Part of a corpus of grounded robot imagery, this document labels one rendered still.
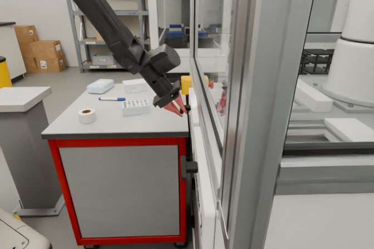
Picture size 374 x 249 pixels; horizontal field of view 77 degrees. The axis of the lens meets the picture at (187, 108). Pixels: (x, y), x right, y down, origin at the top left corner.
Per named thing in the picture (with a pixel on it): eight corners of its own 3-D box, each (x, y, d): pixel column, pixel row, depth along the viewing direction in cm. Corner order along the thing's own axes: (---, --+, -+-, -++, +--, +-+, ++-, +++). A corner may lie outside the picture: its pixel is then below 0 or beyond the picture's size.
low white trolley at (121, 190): (77, 259, 124) (40, 133, 93) (108, 178, 181) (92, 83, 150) (188, 255, 126) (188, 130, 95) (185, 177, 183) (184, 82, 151)
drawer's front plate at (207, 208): (202, 259, 41) (205, 214, 37) (193, 159, 68) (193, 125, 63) (212, 259, 41) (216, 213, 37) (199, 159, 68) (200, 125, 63)
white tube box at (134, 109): (123, 115, 107) (122, 108, 105) (122, 108, 114) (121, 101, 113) (150, 113, 110) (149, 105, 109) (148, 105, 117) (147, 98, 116)
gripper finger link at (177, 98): (192, 114, 74) (175, 91, 70) (174, 126, 75) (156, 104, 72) (191, 105, 80) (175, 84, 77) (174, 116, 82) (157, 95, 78)
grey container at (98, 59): (92, 65, 450) (90, 56, 443) (97, 61, 478) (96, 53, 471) (113, 65, 452) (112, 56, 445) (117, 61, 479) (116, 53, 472)
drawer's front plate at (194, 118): (192, 154, 70) (193, 121, 66) (188, 113, 97) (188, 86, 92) (198, 154, 70) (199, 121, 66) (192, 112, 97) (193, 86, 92)
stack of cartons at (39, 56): (15, 73, 452) (0, 26, 418) (25, 68, 482) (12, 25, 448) (60, 72, 455) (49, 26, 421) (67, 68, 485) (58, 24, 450)
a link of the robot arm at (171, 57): (126, 43, 70) (118, 62, 64) (153, 23, 64) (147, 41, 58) (154, 69, 76) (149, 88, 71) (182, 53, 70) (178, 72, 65)
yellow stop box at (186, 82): (180, 95, 109) (180, 80, 106) (180, 89, 116) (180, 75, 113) (191, 94, 109) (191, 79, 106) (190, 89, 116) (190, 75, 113)
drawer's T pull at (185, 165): (181, 182, 48) (181, 176, 47) (180, 159, 55) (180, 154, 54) (198, 181, 48) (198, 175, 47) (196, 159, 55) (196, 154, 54)
